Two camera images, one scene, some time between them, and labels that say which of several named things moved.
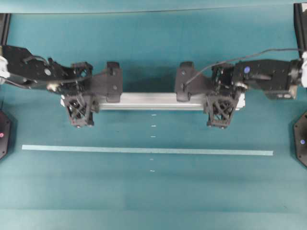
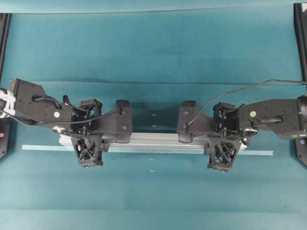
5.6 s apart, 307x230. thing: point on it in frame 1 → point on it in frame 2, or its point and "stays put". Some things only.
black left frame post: (5, 18) stays put
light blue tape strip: (147, 150) stays put
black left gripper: (81, 109) → (89, 147)
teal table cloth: (46, 189) stays put
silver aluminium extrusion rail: (159, 102) → (148, 143)
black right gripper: (219, 106) → (223, 150)
